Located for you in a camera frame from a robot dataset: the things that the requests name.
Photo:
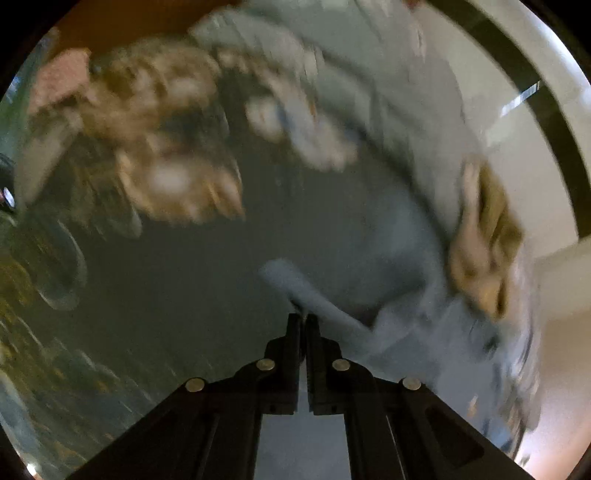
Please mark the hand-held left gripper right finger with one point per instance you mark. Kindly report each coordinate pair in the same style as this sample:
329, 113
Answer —
316, 369

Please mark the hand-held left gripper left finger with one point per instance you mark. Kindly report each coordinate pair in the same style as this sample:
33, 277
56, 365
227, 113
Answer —
291, 369

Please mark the blue garment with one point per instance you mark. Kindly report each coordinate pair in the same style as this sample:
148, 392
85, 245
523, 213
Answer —
406, 286

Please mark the teal floral bed sheet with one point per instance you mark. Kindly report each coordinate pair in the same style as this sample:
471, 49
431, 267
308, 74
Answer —
184, 286

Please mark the tan knitted garment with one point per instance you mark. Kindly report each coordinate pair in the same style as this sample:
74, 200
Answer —
494, 221

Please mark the light blue floral duvet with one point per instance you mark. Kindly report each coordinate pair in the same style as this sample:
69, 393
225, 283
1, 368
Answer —
392, 92

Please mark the white wardrobe with black stripe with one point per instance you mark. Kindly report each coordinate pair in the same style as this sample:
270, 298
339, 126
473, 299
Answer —
508, 138

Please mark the pink knitted cloth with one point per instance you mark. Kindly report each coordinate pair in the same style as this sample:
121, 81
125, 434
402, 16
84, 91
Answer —
60, 78

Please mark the orange wooden headboard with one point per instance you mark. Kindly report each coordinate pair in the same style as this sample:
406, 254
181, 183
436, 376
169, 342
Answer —
138, 18

